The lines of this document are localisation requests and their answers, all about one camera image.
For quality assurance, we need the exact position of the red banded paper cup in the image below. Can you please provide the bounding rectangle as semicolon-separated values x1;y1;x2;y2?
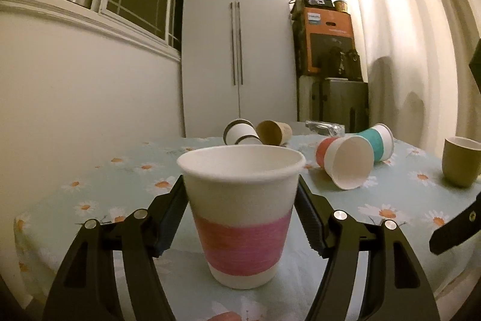
315;135;375;191

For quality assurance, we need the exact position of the black banded paper cup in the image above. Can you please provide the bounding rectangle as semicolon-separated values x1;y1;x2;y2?
223;118;263;146

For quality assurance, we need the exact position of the orange cardboard box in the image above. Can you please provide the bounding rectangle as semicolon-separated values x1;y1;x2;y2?
292;7;362;78

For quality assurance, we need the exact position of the white curtain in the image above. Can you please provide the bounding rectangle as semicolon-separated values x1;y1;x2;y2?
308;0;481;165

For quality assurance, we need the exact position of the pink banded paper cup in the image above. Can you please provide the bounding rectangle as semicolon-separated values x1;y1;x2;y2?
176;145;307;289

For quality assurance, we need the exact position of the black bag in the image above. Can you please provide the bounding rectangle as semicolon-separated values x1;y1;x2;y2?
289;0;335;21

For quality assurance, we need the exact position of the brown paper cup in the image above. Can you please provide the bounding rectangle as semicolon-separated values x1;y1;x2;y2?
256;120;293;146

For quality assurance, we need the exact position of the clear plastic wrapper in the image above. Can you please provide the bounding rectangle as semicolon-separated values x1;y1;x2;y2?
305;120;345;137

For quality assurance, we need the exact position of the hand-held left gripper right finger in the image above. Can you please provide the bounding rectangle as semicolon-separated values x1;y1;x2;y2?
295;181;440;321

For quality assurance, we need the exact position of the white wardrobe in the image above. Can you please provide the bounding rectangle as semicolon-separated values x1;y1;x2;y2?
181;0;299;138

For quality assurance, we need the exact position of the teal banded paper cup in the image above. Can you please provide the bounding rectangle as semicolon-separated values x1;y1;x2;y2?
357;123;395;163

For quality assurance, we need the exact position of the olive ceramic mug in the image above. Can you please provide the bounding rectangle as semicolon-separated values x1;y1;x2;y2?
441;136;481;188

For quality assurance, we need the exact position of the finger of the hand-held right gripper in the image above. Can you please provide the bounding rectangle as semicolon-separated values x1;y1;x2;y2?
429;193;481;256

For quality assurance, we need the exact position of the floral tablecloth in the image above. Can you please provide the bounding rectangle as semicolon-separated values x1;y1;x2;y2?
14;122;481;321

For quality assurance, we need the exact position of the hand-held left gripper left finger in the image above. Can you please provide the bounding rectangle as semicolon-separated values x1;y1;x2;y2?
42;174;188;321

